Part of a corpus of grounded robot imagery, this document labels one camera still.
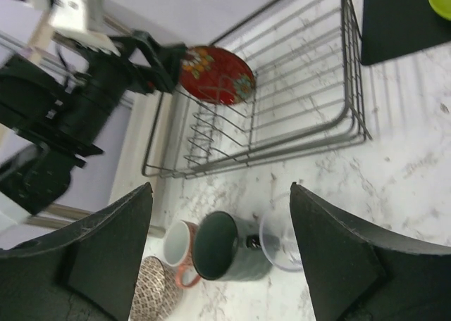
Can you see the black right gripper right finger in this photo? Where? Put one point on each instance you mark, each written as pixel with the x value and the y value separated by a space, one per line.
pixel 356 270

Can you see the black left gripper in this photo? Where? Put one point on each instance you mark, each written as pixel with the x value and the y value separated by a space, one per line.
pixel 142 65

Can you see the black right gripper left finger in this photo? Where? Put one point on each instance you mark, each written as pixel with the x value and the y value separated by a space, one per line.
pixel 84 271

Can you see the red patterned white bowl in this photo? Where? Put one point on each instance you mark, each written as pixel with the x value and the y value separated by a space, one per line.
pixel 156 294

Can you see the dark red patterned bowl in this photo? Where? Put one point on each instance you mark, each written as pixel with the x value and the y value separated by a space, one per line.
pixel 215 75

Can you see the clear octagonal glass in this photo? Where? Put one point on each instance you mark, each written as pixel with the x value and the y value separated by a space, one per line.
pixel 277 235

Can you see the orange pink mug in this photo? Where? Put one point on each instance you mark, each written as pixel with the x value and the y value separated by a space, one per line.
pixel 177 251

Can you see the grey mug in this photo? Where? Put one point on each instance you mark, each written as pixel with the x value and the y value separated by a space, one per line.
pixel 228 248

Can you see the black wire dish rack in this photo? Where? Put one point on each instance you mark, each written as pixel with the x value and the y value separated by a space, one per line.
pixel 304 55

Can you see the black clipboard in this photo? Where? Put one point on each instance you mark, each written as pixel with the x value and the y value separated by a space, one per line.
pixel 395 28

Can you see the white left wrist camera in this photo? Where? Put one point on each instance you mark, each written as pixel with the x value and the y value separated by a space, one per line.
pixel 79 20

